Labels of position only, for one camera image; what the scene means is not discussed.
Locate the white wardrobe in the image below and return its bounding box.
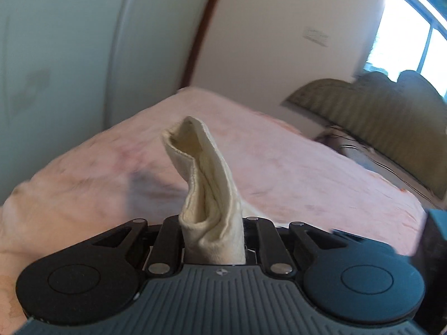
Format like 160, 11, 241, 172
0, 0, 224, 204

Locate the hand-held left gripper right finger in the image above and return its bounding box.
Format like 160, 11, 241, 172
242, 216, 345, 275

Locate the grey striped bed sheet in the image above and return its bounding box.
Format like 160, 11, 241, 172
313, 125, 441, 204

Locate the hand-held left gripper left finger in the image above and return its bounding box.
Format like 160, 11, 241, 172
94, 216, 183, 275

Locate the window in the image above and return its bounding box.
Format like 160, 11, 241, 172
363, 0, 447, 99

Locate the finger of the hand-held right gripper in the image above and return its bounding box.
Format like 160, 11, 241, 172
331, 228, 413, 258

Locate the pink blanket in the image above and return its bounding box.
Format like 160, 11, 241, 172
0, 87, 429, 323

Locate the olive padded headboard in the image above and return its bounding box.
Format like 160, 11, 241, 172
282, 71, 447, 199

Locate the cream white blanket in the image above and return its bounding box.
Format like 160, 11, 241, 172
161, 116, 290, 264

